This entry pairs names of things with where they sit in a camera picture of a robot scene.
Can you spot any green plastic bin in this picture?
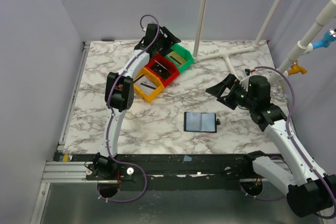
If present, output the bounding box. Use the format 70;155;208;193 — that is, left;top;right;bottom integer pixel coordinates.
165;44;194;73

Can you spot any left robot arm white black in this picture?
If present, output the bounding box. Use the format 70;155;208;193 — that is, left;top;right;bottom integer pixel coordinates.
93;24;181;179

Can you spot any black leather card holder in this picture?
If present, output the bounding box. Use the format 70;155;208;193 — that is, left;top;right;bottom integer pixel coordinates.
184;111;221;133

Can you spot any white PVC pipe frame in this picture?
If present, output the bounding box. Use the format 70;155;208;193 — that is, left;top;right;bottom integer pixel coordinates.
192;0;335;84

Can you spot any red plastic bin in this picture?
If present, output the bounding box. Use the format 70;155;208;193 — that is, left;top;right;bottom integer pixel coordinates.
145;52;180;88

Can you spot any orange faucet fitting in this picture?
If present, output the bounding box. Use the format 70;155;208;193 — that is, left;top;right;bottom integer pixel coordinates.
287;60;307;76

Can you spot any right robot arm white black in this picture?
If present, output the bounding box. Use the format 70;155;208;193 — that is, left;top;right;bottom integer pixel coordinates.
206;74;335;217

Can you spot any blue faucet fitting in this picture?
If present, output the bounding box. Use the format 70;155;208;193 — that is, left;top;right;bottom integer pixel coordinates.
312;28;336;50

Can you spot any gold credit card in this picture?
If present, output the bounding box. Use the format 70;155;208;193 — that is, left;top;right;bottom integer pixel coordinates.
168;51;186;66

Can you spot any aluminium extrusion rail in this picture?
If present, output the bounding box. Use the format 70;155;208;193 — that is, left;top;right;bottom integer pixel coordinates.
41;162;87;183

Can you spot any white card in yellow bin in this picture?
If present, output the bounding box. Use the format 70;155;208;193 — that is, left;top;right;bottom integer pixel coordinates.
134;74;158;96

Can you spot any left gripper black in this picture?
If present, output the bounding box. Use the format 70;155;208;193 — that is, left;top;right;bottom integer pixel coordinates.
154;27;179;57

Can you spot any yellow plastic bin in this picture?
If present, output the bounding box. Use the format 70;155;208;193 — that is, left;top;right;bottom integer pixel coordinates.
134;68;164;102

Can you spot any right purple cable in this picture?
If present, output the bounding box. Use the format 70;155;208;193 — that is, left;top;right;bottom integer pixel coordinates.
244;66;336;219

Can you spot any brown metal faucet fitting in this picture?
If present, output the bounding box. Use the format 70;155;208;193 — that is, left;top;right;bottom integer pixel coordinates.
116;84;123;91

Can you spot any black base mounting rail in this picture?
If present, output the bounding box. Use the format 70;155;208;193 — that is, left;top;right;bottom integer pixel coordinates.
86;154;257;191

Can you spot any black card in red bin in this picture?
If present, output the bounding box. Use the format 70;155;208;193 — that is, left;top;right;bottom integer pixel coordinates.
151;61;171;80

